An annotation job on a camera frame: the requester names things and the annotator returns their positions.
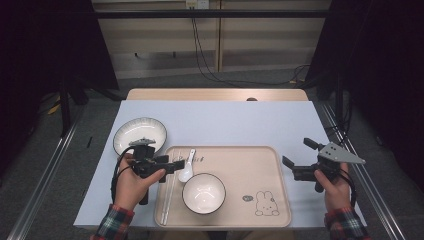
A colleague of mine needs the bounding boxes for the black curtain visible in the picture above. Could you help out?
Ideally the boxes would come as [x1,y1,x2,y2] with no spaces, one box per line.
[304,0,424,191]
[0,0,119,174]

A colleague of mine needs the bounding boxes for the pale blue table mat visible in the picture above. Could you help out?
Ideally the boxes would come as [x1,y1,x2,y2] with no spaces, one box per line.
[73,99,368,230]

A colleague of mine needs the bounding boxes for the white ceramic spoon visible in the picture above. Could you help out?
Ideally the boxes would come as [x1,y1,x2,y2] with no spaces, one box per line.
[177,148,197,183]

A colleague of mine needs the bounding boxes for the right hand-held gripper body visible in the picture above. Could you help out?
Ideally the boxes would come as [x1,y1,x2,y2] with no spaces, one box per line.
[291,142,366,194]

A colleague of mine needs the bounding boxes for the black cables on floor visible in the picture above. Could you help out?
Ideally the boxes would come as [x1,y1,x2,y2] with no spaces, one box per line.
[190,8,311,88]

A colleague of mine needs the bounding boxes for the black stand pole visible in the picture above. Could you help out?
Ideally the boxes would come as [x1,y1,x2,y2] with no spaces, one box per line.
[58,78,73,138]

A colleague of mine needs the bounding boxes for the right hand-held gripper black cable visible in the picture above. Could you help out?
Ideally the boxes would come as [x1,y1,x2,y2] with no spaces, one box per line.
[339,168,358,208]

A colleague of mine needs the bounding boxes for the person's right hand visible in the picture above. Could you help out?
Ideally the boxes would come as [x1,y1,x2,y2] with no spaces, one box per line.
[313,163,353,213]

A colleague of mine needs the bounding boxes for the white bowl with black rim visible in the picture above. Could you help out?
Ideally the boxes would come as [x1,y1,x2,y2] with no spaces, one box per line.
[181,172,227,215]

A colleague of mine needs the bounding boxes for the person's left hand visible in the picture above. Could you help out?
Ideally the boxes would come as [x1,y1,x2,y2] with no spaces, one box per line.
[114,153,167,212]

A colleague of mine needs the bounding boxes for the hand-held gripper black cable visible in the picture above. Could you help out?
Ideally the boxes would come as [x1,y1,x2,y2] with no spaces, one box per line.
[339,168,358,208]
[110,146,136,204]

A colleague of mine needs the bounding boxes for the left hand-held gripper black cable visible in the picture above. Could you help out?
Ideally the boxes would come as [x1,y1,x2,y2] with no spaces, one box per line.
[110,146,136,204]

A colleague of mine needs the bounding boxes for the white wall socket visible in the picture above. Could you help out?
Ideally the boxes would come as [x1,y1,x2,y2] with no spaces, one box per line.
[185,0,210,10]

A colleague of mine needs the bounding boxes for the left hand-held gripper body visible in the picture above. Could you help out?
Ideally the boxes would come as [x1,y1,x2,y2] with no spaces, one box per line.
[129,138,169,206]

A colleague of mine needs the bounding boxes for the metal floor rail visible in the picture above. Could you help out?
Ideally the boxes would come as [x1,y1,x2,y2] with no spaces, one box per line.
[6,103,88,240]
[321,103,406,240]

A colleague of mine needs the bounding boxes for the white plate with black rim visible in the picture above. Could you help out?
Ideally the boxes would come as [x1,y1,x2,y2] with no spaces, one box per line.
[112,117,168,158]

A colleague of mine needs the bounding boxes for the black horizontal bar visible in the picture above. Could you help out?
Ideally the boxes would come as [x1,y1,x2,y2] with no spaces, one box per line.
[94,9,329,19]

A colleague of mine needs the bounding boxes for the wooden wall post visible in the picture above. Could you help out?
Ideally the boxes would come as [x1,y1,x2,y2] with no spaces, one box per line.
[214,0,224,73]

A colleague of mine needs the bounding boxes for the beige tray with rabbit print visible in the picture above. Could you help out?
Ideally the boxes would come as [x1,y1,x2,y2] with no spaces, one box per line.
[153,145,292,229]

